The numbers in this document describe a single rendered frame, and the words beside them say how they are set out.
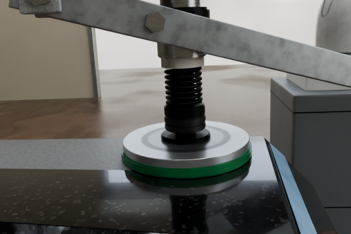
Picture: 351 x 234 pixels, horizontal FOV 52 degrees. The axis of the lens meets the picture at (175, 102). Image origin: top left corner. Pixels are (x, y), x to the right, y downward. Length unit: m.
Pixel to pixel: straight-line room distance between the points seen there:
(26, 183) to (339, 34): 1.11
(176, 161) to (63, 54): 5.19
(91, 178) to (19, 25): 5.40
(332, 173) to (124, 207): 0.98
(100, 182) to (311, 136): 0.88
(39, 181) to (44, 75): 5.26
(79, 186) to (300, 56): 0.39
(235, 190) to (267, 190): 0.04
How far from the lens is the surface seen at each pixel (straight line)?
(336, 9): 1.38
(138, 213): 0.44
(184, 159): 0.52
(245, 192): 0.48
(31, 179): 0.59
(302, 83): 1.34
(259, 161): 0.58
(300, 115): 1.25
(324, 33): 1.39
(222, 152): 0.54
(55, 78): 5.75
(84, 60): 5.56
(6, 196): 0.55
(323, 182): 1.35
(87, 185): 0.53
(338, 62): 0.65
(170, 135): 0.60
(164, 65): 0.57
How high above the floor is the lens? 1.04
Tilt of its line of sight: 12 degrees down
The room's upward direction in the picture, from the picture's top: 3 degrees counter-clockwise
